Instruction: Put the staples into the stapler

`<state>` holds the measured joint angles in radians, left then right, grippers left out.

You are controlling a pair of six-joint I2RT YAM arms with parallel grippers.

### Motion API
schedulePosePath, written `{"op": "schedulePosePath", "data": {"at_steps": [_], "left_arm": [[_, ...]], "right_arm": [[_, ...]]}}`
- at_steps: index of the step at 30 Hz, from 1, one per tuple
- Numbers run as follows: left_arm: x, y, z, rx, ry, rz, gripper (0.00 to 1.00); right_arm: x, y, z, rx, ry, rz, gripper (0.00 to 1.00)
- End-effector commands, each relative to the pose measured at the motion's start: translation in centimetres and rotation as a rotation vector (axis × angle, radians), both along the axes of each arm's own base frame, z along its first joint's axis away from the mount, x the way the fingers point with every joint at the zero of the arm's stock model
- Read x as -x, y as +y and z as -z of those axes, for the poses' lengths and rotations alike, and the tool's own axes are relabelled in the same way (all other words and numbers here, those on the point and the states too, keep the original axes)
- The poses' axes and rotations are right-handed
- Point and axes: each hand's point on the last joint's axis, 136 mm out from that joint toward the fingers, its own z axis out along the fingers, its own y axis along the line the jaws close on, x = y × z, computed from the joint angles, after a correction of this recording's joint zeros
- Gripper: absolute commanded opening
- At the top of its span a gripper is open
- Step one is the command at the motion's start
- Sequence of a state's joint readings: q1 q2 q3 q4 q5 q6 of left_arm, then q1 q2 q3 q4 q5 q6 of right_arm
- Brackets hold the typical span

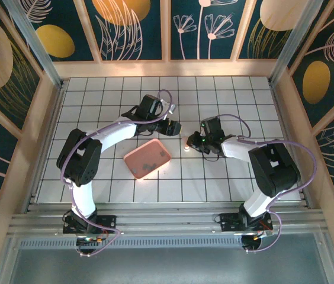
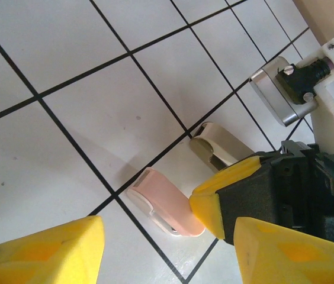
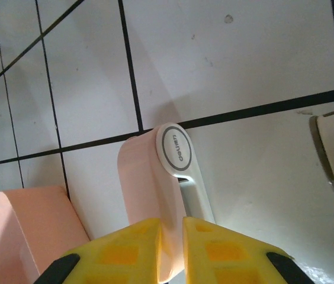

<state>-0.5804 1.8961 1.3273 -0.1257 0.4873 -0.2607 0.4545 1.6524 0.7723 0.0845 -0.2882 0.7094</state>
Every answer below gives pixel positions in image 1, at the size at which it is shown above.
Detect pink plastic tray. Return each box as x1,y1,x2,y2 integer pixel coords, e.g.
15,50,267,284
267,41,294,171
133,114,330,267
124,138,173,181

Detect grey metal shelf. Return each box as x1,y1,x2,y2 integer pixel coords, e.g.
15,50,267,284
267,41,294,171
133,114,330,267
0,232,334,284

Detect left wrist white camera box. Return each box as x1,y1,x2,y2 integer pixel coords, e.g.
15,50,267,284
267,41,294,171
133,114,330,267
158,99,177,115

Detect long aluminium mounting rail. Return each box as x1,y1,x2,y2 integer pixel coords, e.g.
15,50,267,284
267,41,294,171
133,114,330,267
8,206,325,236

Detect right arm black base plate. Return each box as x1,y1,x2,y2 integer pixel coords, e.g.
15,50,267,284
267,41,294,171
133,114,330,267
219,211,274,232

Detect slotted grey cable duct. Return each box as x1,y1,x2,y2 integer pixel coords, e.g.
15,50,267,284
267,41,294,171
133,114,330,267
18,235,245,250

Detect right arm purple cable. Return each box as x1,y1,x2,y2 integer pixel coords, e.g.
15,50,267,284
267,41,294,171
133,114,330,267
217,114,317,254

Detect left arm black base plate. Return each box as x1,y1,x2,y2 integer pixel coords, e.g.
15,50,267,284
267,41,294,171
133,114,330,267
62,214,117,235

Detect aluminium corner post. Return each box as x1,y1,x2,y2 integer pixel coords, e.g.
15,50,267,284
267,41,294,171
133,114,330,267
269,0,325,86
2,0,65,89

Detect small circuit board with wires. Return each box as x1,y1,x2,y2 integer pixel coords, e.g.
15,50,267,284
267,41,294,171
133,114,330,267
76,235,110,257

